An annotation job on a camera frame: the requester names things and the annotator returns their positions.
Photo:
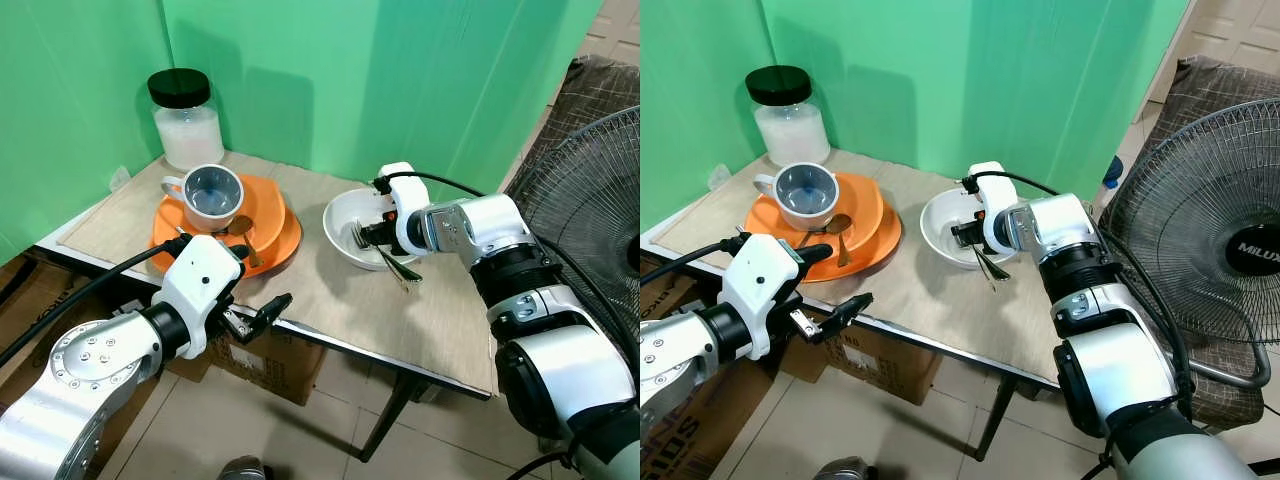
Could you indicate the grey ceramic mug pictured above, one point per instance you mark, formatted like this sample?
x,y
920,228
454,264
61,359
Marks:
x,y
215,205
805,205

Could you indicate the blue plastic bottle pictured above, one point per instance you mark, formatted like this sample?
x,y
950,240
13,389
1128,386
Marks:
x,y
1113,172

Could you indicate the brown checked chair cover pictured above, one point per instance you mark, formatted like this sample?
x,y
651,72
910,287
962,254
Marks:
x,y
1210,85
600,85

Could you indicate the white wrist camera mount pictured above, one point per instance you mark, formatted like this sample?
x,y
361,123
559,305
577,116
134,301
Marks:
x,y
765,285
995,190
410,195
200,280

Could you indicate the white ceramic bowl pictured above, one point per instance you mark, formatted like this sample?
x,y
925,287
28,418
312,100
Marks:
x,y
940,215
342,215

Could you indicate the bronze metal spoon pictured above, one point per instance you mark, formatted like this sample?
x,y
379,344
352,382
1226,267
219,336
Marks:
x,y
838,224
242,226

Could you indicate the small orange plate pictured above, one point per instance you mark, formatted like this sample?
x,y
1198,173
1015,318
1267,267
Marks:
x,y
262,205
860,205

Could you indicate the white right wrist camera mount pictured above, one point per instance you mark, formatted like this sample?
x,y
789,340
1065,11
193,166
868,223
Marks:
x,y
410,195
995,190

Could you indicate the silver metal fork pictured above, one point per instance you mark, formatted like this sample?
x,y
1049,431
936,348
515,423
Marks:
x,y
992,268
400,270

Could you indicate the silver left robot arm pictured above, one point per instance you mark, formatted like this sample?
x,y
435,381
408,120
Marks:
x,y
670,370
80,370

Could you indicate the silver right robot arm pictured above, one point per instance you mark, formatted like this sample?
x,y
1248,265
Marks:
x,y
560,370
1130,370

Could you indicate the green backdrop cloth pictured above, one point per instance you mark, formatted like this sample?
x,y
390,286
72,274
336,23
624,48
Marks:
x,y
960,80
380,80

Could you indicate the black metal table leg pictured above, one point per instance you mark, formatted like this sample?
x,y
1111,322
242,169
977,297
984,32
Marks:
x,y
385,420
995,420

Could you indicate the beige woven table mat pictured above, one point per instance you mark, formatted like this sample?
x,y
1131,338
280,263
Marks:
x,y
330,300

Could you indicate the glass jar with black lid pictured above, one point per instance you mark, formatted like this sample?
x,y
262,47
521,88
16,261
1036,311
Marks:
x,y
188,135
790,132

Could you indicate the grey robot foot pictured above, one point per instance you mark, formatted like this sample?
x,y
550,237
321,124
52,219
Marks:
x,y
242,468
848,468

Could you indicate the small cardboard box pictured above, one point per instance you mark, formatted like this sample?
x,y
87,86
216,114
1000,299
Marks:
x,y
880,370
270,368

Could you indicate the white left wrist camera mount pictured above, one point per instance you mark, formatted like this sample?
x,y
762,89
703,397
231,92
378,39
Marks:
x,y
200,280
765,285

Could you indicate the black electric fan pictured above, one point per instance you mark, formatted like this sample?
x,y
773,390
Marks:
x,y
590,200
1200,200

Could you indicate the large orange plate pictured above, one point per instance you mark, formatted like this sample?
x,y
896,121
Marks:
x,y
285,245
880,250

